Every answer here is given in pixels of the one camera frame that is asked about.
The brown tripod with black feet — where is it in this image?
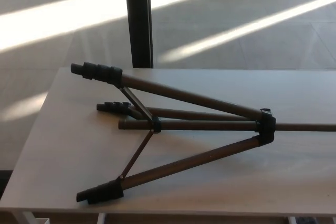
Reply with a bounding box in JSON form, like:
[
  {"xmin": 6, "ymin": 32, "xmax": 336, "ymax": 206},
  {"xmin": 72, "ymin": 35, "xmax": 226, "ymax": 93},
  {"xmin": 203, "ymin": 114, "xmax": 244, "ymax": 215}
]
[{"xmin": 70, "ymin": 61, "xmax": 336, "ymax": 205}]

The black vertical pillar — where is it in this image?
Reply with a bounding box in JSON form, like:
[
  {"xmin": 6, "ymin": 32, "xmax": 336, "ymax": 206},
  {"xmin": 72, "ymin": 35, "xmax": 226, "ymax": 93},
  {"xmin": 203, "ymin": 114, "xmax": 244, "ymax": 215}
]
[{"xmin": 123, "ymin": 0, "xmax": 154, "ymax": 69}]

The white table frame brace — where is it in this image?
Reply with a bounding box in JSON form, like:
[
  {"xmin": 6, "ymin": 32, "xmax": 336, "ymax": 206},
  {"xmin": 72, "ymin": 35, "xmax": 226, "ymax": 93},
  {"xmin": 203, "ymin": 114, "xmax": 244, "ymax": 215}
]
[{"xmin": 22, "ymin": 211, "xmax": 50, "ymax": 224}]

